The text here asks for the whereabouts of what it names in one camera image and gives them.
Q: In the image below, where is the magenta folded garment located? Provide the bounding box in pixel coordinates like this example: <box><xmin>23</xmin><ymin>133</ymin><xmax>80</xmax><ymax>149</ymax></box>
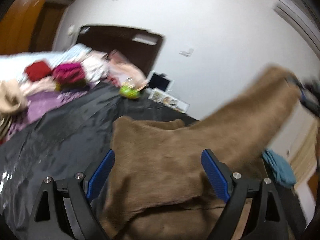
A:
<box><xmin>52</xmin><ymin>63</ymin><xmax>87</xmax><ymax>91</ymax></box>

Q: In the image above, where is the white tablet device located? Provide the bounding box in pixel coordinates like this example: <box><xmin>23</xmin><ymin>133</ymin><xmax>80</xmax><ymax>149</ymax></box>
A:
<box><xmin>148</xmin><ymin>71</ymin><xmax>174</xmax><ymax>92</ymax></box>

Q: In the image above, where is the photo collage frame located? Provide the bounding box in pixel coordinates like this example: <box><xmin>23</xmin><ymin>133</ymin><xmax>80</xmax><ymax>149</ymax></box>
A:
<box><xmin>148</xmin><ymin>88</ymin><xmax>189</xmax><ymax>113</ymax></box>

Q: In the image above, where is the dark wooden headboard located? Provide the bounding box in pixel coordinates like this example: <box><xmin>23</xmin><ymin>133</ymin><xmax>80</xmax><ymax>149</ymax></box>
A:
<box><xmin>76</xmin><ymin>25</ymin><xmax>164</xmax><ymax>76</ymax></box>

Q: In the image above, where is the brown wooden door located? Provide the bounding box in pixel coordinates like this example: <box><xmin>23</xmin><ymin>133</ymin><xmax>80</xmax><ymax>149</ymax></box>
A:
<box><xmin>29</xmin><ymin>0</ymin><xmax>74</xmax><ymax>53</ymax></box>

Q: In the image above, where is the striped garment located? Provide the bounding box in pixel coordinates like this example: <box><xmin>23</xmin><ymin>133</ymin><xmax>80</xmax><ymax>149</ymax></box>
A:
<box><xmin>0</xmin><ymin>116</ymin><xmax>12</xmax><ymax>141</ymax></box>

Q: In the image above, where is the pink and white bedding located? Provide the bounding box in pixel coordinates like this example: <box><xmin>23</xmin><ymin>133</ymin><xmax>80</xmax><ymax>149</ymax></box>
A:
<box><xmin>75</xmin><ymin>50</ymin><xmax>147</xmax><ymax>89</ymax></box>

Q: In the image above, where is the brown fleece garment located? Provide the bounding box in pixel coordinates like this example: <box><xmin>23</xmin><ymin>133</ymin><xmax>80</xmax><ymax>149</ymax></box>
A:
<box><xmin>100</xmin><ymin>66</ymin><xmax>300</xmax><ymax>239</ymax></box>

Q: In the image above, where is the blue folded towel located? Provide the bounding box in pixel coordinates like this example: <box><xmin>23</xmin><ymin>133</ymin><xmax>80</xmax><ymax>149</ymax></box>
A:
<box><xmin>262</xmin><ymin>149</ymin><xmax>297</xmax><ymax>189</ymax></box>

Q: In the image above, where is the white wall switch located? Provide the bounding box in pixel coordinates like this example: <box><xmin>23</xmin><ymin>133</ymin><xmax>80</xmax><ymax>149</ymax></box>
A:
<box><xmin>180</xmin><ymin>48</ymin><xmax>194</xmax><ymax>57</ymax></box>

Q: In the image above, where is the white air conditioner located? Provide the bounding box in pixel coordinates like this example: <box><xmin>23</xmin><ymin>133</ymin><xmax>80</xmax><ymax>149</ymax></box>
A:
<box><xmin>273</xmin><ymin>0</ymin><xmax>319</xmax><ymax>57</ymax></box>

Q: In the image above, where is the beige folded garment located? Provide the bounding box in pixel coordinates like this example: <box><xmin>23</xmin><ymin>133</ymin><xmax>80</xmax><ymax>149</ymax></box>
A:
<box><xmin>0</xmin><ymin>80</ymin><xmax>28</xmax><ymax>116</ymax></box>

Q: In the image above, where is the purple floral bedsheet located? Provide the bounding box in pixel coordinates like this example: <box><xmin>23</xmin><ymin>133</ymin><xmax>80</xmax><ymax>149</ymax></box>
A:
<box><xmin>4</xmin><ymin>90</ymin><xmax>87</xmax><ymax>141</ymax></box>

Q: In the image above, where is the white quilt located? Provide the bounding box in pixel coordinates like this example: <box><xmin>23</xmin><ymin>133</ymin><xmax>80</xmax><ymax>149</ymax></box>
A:
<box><xmin>1</xmin><ymin>43</ymin><xmax>92</xmax><ymax>83</ymax></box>

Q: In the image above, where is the red folded garment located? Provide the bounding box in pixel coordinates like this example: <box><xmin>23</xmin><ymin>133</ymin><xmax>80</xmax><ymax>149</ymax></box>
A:
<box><xmin>24</xmin><ymin>61</ymin><xmax>53</xmax><ymax>82</ymax></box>

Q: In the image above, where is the orange wooden wardrobe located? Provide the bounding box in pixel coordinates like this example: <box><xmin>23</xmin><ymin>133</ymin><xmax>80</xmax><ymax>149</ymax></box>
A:
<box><xmin>0</xmin><ymin>0</ymin><xmax>87</xmax><ymax>55</ymax></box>

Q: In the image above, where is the black plastic sheet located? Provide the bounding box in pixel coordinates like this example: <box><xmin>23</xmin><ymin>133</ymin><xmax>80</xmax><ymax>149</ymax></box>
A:
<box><xmin>1</xmin><ymin>84</ymin><xmax>197</xmax><ymax>239</ymax></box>

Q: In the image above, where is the green toy with dome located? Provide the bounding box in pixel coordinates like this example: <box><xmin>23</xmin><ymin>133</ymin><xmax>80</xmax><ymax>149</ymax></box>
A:
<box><xmin>119</xmin><ymin>78</ymin><xmax>140</xmax><ymax>100</ymax></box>

